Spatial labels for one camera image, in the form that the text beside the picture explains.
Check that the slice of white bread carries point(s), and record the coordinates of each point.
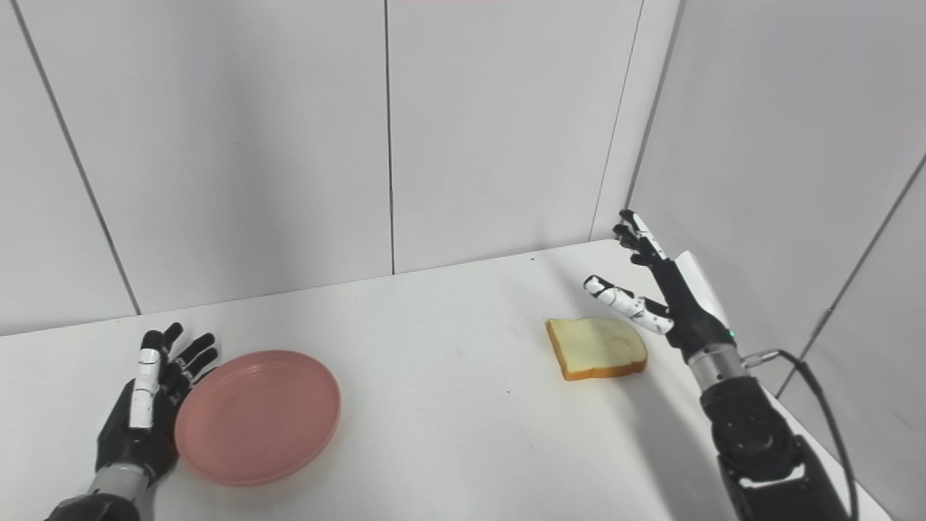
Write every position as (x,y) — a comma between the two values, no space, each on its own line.
(597,348)

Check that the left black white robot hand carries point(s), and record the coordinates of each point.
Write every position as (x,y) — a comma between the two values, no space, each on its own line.
(145,412)

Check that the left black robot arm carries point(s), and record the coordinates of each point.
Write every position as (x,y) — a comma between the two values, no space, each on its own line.
(108,496)

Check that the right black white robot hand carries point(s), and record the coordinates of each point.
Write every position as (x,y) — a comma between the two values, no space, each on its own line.
(665,297)

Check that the pink round plate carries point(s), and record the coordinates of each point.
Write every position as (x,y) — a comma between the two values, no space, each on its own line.
(257,417)

